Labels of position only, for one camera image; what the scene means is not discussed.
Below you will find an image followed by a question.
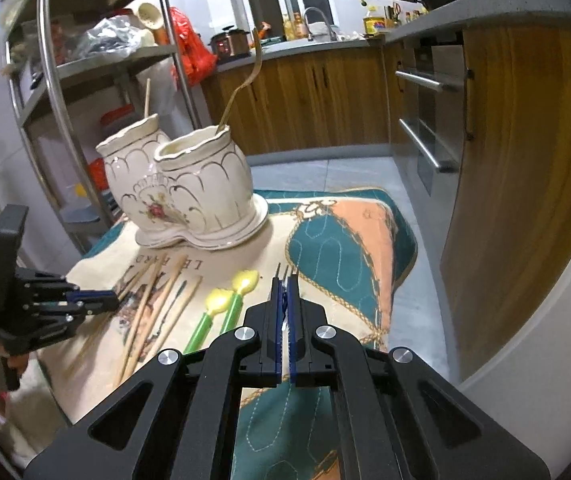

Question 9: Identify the green yellow tulip spoon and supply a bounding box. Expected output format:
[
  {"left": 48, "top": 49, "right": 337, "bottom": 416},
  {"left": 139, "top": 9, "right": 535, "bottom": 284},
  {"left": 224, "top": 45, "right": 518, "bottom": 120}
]
[
  {"left": 218, "top": 270, "right": 261, "bottom": 338},
  {"left": 182, "top": 287, "right": 236, "bottom": 355}
]

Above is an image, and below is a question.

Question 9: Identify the red lid plastic container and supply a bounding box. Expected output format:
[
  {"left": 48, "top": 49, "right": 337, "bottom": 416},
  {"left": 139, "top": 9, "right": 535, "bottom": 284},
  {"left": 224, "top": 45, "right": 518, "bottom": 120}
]
[{"left": 100, "top": 105, "right": 137, "bottom": 132}]

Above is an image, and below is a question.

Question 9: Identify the steel shelf rack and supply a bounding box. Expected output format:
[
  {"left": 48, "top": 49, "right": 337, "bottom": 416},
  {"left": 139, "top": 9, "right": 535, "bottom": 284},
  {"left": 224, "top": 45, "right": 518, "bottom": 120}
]
[{"left": 0, "top": 0, "right": 202, "bottom": 256}]

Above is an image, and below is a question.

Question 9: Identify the cream plastic ladle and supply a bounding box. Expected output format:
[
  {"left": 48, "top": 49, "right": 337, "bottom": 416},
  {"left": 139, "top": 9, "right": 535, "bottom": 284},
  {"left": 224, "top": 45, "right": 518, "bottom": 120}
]
[{"left": 136, "top": 2, "right": 159, "bottom": 32}]

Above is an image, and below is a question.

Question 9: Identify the clear plastic bag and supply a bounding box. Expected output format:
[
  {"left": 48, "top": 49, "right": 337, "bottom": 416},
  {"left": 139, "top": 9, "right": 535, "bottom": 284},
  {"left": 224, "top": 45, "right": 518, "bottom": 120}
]
[{"left": 72, "top": 15, "right": 147, "bottom": 57}]

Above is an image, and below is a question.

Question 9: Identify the printed teal and cream mat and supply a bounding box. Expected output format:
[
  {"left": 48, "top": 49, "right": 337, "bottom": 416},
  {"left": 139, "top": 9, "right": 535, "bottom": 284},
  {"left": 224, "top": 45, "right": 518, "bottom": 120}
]
[{"left": 40, "top": 187, "right": 419, "bottom": 480}]

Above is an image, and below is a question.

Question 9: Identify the yellow label oil bottle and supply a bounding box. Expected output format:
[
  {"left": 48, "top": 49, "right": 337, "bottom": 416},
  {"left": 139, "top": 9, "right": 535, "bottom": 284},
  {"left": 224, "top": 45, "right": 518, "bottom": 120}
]
[{"left": 363, "top": 7, "right": 389, "bottom": 37}]

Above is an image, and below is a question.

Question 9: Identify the white ceramic double utensil holder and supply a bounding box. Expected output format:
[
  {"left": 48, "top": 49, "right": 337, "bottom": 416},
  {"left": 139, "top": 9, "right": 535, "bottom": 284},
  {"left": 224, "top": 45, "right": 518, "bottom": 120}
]
[{"left": 96, "top": 114, "right": 270, "bottom": 251}]

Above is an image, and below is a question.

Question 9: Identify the dark red pressure cooker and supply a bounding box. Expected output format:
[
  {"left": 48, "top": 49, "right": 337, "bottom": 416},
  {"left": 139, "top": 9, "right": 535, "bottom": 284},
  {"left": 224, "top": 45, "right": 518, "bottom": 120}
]
[{"left": 209, "top": 25, "right": 252, "bottom": 59}]

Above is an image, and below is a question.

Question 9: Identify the silver metal fork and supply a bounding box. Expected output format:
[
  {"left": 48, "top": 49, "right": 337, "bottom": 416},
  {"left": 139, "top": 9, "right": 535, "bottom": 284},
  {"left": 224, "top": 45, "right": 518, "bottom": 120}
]
[{"left": 274, "top": 261, "right": 300, "bottom": 341}]

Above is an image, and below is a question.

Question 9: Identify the wooden sink cabinet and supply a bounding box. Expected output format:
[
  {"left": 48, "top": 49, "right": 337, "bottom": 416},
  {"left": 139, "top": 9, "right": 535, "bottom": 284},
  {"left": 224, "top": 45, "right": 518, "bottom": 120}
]
[{"left": 200, "top": 40, "right": 392, "bottom": 157}]

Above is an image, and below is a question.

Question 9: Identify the built-in steel oven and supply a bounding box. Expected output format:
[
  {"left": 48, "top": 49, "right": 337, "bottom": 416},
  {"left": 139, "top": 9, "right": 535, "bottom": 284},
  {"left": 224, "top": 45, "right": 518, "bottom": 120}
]
[{"left": 394, "top": 42, "right": 472, "bottom": 197}]

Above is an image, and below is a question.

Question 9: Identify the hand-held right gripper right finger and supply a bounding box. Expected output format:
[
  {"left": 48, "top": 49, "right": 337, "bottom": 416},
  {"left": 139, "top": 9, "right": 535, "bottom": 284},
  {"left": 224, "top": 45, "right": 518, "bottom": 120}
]
[{"left": 288, "top": 277, "right": 552, "bottom": 480}]

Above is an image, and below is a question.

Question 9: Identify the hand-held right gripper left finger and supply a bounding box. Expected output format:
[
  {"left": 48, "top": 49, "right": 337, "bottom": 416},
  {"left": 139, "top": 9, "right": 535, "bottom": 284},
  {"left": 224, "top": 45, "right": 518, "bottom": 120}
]
[{"left": 22, "top": 277, "right": 287, "bottom": 480}]

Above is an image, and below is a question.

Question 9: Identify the red plastic bag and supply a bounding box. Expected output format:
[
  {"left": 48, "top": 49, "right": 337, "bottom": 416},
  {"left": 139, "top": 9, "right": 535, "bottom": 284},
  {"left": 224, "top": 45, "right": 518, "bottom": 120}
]
[{"left": 169, "top": 6, "right": 219, "bottom": 87}]

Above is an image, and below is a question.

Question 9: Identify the steel kitchen faucet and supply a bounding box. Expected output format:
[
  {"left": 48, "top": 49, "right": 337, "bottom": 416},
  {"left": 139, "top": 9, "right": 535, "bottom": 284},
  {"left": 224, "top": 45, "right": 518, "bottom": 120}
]
[{"left": 303, "top": 7, "right": 339, "bottom": 43}]

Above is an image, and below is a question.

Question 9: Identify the wooden stove cabinet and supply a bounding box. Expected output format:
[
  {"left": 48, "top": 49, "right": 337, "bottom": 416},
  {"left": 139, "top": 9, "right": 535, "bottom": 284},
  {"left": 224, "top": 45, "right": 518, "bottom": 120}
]
[{"left": 439, "top": 22, "right": 571, "bottom": 383}]

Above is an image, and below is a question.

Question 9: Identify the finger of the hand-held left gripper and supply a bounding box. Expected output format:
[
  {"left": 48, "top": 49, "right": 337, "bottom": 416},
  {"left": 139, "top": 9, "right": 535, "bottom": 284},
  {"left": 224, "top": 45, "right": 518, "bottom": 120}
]
[
  {"left": 14, "top": 301, "right": 119, "bottom": 350},
  {"left": 18, "top": 269, "right": 120, "bottom": 304}
]

